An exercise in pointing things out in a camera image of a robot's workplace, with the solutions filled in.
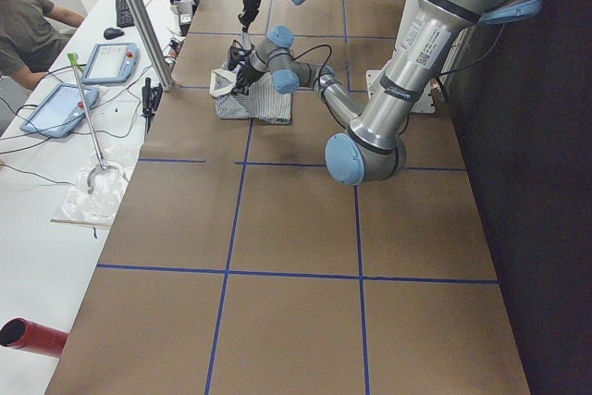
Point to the metal rod with hook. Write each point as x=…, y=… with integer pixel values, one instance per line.
x=102, y=165

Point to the clear plastic bag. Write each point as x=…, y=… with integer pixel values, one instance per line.
x=97, y=193

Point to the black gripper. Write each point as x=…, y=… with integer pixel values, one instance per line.
x=250, y=5
x=242, y=74

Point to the seated person in olive shirt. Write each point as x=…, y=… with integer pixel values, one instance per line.
x=29, y=42

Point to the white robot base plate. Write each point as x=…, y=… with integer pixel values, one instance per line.
x=424, y=103

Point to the blue teach pendant far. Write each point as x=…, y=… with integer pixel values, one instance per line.
x=110, y=63

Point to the aluminium frame post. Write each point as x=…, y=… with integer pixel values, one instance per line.
x=151, y=44

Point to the red cylinder tube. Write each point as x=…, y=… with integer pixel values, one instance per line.
x=25, y=335

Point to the black keyboard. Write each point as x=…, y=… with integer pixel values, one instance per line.
x=124, y=18

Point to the blue teach pendant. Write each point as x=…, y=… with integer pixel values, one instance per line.
x=58, y=114
x=110, y=63

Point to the black computer mouse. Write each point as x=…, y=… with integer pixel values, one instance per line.
x=113, y=33

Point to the black tool on table edge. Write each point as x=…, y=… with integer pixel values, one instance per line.
x=151, y=97

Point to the striped polo shirt white collar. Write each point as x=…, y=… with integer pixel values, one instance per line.
x=262, y=101

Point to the blue teach pendant near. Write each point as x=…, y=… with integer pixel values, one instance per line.
x=58, y=114

